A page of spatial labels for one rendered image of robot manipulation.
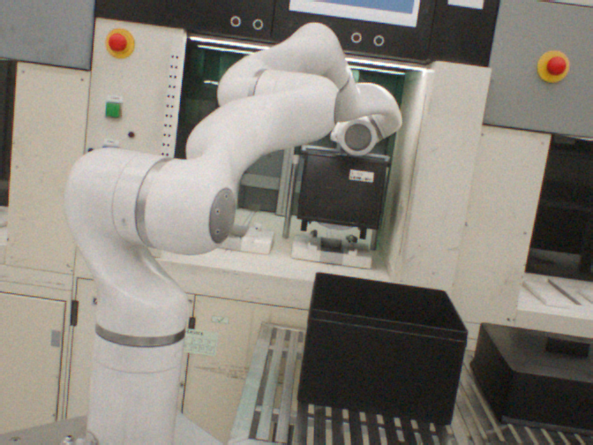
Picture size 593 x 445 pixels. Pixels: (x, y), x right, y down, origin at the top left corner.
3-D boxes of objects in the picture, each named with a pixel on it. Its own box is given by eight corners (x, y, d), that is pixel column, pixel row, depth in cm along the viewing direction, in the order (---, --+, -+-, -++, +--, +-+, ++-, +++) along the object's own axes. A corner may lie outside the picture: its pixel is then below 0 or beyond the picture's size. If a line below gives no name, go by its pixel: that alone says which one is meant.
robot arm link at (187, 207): (101, 254, 90) (208, 282, 84) (85, 173, 84) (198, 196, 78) (269, 117, 129) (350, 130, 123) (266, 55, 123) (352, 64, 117)
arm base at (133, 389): (97, 511, 83) (110, 368, 80) (33, 441, 97) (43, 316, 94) (222, 470, 96) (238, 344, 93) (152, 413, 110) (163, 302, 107)
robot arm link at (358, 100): (368, 30, 140) (393, 105, 167) (299, 71, 141) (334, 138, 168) (388, 62, 136) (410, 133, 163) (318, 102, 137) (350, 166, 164)
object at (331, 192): (288, 233, 178) (304, 111, 177) (290, 230, 198) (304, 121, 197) (382, 246, 177) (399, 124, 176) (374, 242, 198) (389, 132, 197)
